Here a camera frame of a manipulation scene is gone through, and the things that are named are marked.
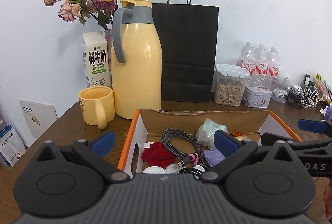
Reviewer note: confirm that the yellow thermos jug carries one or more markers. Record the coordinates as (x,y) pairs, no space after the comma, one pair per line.
(136,59)

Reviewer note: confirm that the colourful snack packet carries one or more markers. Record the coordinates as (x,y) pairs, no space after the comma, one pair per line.
(324,89)

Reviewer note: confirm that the small white round container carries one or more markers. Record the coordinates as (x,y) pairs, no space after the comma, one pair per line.
(173,168)

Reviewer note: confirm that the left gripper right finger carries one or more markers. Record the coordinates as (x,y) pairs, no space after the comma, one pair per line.
(237,154)

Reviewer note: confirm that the right water bottle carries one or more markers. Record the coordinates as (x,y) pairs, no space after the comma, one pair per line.
(273,68)

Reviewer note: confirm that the purple cloth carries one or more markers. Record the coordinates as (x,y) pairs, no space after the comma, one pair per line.
(213,157)

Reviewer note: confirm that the white tin box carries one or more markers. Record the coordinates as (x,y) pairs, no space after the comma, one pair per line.
(256,97)

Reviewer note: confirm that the red artificial rose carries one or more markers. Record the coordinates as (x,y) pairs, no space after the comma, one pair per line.
(158,155)

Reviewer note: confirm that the white round jar lid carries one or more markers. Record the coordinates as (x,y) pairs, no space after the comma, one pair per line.
(154,170)

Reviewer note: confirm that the clear seed container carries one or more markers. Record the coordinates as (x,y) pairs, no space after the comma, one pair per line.
(230,84)

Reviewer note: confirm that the white milk carton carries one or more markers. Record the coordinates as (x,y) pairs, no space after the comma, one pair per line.
(95,59)

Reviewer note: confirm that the purple tissue pack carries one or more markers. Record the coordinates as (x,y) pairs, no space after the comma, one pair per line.
(327,113)

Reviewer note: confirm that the blue white booklet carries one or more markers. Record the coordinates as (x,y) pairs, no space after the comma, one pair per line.
(12,147)

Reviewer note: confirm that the left water bottle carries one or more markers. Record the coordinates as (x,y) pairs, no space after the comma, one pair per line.
(246,59)

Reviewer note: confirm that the orange red cardboard box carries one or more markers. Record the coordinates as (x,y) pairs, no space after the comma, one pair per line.
(148,125)

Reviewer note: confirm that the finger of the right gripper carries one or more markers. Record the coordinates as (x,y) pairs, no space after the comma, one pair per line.
(268,139)
(319,127)

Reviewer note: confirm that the black paper bag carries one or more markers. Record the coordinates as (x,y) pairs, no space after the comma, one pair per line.
(188,37)

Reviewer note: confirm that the water bottle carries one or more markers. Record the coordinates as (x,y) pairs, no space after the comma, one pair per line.
(261,66)
(273,68)
(246,59)

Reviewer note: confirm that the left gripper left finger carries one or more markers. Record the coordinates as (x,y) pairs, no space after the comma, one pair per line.
(92,153)

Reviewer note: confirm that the yellow ceramic mug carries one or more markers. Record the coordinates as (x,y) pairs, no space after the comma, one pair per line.
(97,105)

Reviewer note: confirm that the white paper leaflet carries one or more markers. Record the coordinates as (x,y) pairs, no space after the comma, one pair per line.
(38,116)

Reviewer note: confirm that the middle water bottle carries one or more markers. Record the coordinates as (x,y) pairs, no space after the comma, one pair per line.
(261,66)

